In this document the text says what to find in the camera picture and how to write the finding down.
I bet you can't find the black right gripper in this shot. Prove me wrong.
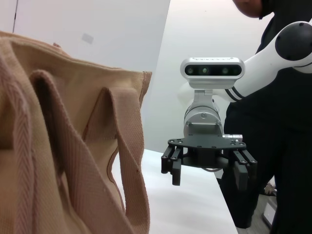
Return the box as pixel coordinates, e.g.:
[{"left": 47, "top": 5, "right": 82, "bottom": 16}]
[{"left": 160, "top": 137, "right": 258, "bottom": 192}]

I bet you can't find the khaki canvas food bag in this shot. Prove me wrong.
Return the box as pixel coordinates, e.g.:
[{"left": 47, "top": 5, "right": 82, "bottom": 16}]
[{"left": 0, "top": 30, "right": 153, "bottom": 234}]

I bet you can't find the person in black clothes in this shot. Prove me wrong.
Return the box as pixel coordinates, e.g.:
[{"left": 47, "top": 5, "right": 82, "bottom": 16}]
[{"left": 220, "top": 0, "right": 312, "bottom": 234}]

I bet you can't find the silver right wrist depth camera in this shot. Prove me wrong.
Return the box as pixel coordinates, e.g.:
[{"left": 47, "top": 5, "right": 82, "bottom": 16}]
[{"left": 180, "top": 57, "right": 245, "bottom": 98}]

